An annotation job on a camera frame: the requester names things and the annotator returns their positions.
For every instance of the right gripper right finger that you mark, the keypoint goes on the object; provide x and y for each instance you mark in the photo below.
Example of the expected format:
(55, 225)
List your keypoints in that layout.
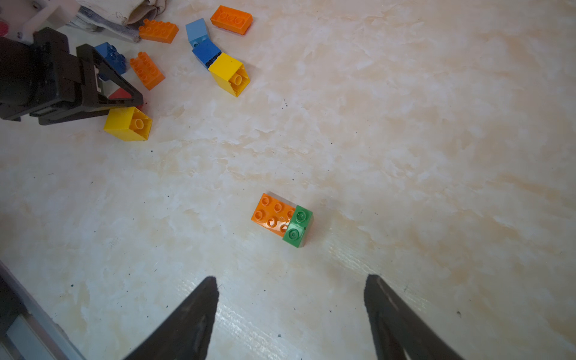
(398, 332)

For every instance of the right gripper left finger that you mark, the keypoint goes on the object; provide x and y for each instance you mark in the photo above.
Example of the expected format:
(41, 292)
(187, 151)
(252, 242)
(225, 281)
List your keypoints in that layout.
(186, 333)

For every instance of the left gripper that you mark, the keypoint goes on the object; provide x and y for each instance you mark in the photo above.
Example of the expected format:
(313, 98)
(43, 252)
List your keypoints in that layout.
(44, 80)

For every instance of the red lego brick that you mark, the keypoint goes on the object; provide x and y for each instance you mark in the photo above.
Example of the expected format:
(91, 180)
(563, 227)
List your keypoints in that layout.
(120, 94)

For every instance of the green lego brick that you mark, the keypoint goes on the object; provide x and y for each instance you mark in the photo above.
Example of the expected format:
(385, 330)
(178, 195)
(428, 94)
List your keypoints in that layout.
(297, 228)

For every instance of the dark blue lego brick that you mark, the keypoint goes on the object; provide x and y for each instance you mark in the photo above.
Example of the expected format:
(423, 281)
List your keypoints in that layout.
(116, 60)

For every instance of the orange lego brick small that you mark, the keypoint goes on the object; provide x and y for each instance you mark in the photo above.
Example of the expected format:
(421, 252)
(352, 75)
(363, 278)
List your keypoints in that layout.
(146, 70)

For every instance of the light blue lego brick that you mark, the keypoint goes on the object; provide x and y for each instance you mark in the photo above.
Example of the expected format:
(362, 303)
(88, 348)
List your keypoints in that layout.
(197, 32)

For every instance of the yellow lego brick far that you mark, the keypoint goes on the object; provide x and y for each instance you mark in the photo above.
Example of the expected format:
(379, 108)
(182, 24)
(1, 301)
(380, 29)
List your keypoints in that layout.
(230, 74)

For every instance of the orange lego brick far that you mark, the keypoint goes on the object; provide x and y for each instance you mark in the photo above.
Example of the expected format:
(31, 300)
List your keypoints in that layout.
(232, 20)

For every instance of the folded beige towel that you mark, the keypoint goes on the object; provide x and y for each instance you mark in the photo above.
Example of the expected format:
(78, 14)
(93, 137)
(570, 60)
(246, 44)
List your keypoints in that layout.
(121, 17)

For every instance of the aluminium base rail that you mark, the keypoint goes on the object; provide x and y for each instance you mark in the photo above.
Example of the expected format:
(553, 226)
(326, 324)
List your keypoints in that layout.
(27, 331)

